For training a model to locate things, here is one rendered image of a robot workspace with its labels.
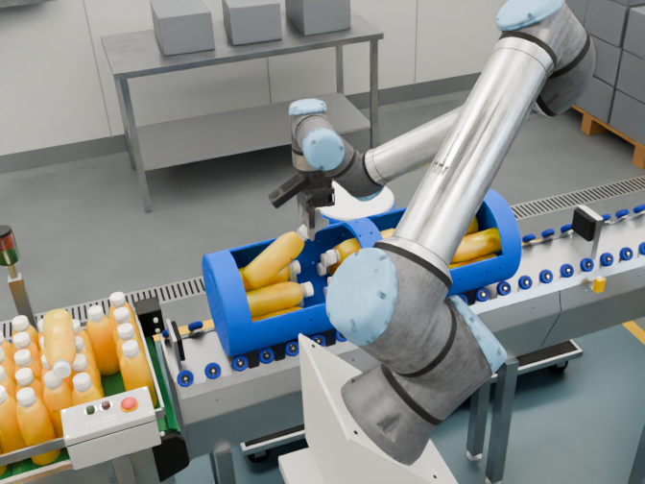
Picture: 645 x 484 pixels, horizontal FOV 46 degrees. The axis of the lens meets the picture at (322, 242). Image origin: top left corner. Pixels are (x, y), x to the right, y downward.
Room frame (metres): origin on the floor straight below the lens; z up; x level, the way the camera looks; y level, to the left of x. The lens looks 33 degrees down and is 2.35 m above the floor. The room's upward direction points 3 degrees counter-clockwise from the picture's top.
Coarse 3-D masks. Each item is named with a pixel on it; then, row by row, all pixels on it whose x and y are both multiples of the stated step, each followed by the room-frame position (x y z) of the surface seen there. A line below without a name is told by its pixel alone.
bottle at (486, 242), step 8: (480, 232) 1.84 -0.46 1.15; (488, 232) 1.84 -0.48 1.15; (496, 232) 1.84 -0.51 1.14; (464, 240) 1.81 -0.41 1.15; (472, 240) 1.81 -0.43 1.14; (480, 240) 1.81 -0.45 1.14; (488, 240) 1.82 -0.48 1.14; (496, 240) 1.82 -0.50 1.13; (464, 248) 1.78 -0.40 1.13; (472, 248) 1.79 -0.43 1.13; (480, 248) 1.80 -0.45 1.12; (488, 248) 1.80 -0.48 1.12; (496, 248) 1.82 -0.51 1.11; (456, 256) 1.77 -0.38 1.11; (464, 256) 1.78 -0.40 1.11; (472, 256) 1.79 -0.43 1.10; (480, 256) 1.80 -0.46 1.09
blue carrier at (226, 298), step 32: (352, 224) 1.78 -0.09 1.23; (384, 224) 1.93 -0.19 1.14; (480, 224) 1.98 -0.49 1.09; (512, 224) 1.81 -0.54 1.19; (224, 256) 1.65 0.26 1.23; (320, 256) 1.87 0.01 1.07; (512, 256) 1.77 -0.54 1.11; (224, 288) 1.55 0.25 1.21; (320, 288) 1.82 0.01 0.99; (224, 320) 1.52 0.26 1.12; (288, 320) 1.54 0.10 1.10; (320, 320) 1.57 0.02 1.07
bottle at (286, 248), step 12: (276, 240) 1.69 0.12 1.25; (288, 240) 1.68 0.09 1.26; (300, 240) 1.68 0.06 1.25; (264, 252) 1.68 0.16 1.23; (276, 252) 1.66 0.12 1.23; (288, 252) 1.66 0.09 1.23; (300, 252) 1.68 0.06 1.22; (252, 264) 1.66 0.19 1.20; (264, 264) 1.64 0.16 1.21; (276, 264) 1.64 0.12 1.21; (252, 276) 1.63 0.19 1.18; (264, 276) 1.63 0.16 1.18
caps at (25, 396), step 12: (12, 324) 1.56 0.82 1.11; (24, 324) 1.57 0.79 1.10; (0, 336) 1.52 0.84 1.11; (24, 336) 1.51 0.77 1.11; (0, 348) 1.47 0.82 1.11; (24, 360) 1.42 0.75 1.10; (0, 372) 1.38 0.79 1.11; (24, 372) 1.37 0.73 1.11; (0, 396) 1.30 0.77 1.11; (24, 396) 1.29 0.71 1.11
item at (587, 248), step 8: (576, 208) 2.07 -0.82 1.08; (584, 208) 2.05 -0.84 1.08; (576, 216) 2.05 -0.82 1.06; (584, 216) 2.02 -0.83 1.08; (592, 216) 2.01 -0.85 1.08; (600, 216) 2.01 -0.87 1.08; (576, 224) 2.04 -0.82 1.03; (584, 224) 2.01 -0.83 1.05; (592, 224) 1.99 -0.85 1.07; (600, 224) 1.99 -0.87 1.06; (576, 232) 2.04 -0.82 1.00; (584, 232) 2.01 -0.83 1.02; (592, 232) 1.99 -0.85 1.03; (600, 232) 1.99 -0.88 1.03; (576, 240) 2.05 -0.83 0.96; (584, 240) 2.02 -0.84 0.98; (592, 240) 1.99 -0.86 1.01; (576, 248) 2.05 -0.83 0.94; (584, 248) 2.02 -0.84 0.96; (592, 248) 1.98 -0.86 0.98; (592, 256) 1.99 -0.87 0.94
